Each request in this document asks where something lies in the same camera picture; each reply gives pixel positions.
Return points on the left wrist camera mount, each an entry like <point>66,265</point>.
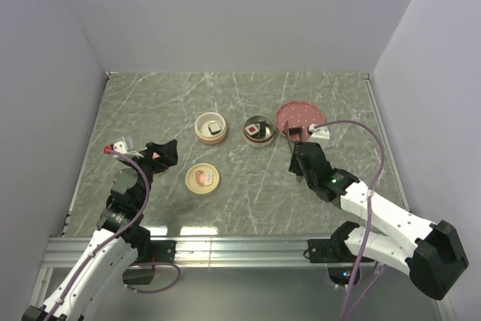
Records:
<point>122,146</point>

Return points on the pink bowl white inside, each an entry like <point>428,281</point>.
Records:
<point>202,131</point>

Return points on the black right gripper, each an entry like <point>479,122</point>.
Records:
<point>294,165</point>

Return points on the brown ridged food piece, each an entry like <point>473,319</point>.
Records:
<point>295,131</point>

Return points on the sushi roll red centre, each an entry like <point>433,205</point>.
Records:
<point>253,130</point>

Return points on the aluminium front rail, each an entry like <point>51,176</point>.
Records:
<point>233,252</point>

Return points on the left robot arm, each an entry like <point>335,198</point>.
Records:
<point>89,278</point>

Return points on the cream lid with label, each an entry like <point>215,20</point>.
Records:
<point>202,179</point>

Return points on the steel bowl red band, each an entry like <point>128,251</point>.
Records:
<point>260,143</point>

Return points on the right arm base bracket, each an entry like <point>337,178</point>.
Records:
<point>333,249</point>

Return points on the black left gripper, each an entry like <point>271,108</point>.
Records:
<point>167,155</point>

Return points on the sushi roll white top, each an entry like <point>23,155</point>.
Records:
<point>262,130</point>

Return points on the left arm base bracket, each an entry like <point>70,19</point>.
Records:
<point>159,253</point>

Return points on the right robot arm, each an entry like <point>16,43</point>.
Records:
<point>430,254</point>

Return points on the pink octagonal plate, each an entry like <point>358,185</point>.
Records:
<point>298,114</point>

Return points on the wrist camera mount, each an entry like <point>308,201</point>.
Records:
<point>122,146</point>
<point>318,134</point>

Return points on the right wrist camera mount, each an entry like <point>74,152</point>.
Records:
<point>318,134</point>

